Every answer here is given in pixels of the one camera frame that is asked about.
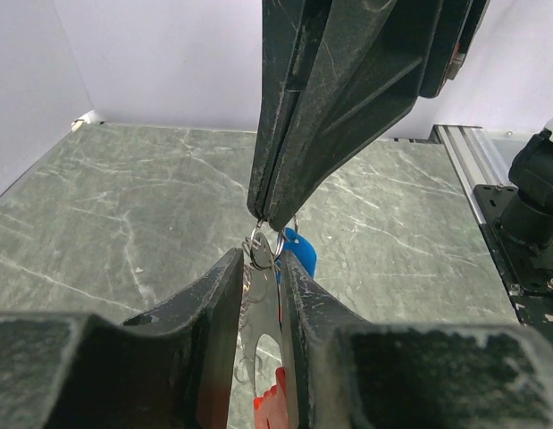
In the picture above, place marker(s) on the aluminium front rail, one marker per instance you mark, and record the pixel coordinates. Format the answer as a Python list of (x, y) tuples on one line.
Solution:
[(478, 156)]

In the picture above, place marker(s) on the blue key tag with key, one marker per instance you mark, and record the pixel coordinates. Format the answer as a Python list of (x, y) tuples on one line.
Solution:
[(290, 239)]

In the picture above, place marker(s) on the metal key organizer red handle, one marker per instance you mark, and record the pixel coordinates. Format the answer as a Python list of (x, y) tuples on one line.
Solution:
[(260, 315)]

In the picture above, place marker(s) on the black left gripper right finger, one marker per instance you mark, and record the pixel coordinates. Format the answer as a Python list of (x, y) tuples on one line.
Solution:
[(345, 372)]

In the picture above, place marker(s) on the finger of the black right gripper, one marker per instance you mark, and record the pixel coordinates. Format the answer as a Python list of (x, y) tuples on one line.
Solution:
[(281, 21)]

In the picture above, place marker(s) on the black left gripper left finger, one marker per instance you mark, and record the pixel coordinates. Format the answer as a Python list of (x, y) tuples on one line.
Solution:
[(167, 367)]

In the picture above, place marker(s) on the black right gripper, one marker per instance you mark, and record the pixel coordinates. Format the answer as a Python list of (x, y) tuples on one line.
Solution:
[(358, 68)]

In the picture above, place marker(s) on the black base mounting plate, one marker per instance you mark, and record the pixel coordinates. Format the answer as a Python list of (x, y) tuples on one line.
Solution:
[(526, 270)]

